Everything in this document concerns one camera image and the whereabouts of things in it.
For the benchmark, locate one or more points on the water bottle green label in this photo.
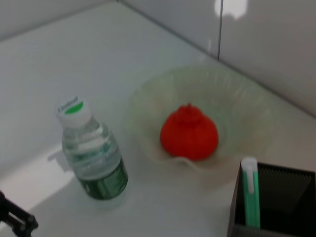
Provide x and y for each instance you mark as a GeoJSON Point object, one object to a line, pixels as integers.
{"type": "Point", "coordinates": [98, 160]}

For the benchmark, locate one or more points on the green glass fruit plate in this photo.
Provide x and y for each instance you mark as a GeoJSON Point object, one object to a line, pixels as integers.
{"type": "Point", "coordinates": [242, 118]}

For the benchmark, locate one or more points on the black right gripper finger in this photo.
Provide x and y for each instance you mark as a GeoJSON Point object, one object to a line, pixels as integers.
{"type": "Point", "coordinates": [27, 223]}

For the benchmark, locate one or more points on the red-orange fruit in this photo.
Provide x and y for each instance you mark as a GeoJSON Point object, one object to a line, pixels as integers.
{"type": "Point", "coordinates": [188, 135]}

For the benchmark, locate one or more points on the green pen white cap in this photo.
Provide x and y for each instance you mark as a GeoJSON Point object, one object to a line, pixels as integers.
{"type": "Point", "coordinates": [251, 197]}

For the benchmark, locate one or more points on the black mesh pen holder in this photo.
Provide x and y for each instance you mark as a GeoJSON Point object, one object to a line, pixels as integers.
{"type": "Point", "coordinates": [284, 197]}

